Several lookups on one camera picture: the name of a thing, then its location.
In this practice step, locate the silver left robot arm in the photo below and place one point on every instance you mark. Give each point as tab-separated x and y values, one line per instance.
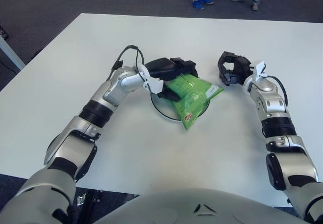
111	90

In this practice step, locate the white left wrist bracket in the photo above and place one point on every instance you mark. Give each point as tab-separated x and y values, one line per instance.
155	84

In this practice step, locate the black floor object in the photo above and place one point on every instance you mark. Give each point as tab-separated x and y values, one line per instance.
3	32

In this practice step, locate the white plate black rim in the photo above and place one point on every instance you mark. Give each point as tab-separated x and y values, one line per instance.
164	109

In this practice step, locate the white desk leg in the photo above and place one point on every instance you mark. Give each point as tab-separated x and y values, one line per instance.
11	52

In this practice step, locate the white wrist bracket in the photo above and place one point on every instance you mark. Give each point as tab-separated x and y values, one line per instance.
258	68
155	84

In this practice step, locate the grey robot torso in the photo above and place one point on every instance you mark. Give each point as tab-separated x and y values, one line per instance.
176	209

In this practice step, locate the shiny metal table foot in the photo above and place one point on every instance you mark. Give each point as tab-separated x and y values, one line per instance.
81	200

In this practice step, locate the green snack bag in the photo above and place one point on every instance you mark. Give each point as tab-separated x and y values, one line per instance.
191	98

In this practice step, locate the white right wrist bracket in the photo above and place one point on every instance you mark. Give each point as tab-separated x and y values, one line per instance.
258	68

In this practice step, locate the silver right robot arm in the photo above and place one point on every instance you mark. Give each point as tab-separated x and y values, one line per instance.
270	103

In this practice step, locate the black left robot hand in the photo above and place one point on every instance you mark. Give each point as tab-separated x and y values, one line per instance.
161	67

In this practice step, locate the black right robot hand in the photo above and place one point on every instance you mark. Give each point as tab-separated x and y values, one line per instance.
242	67

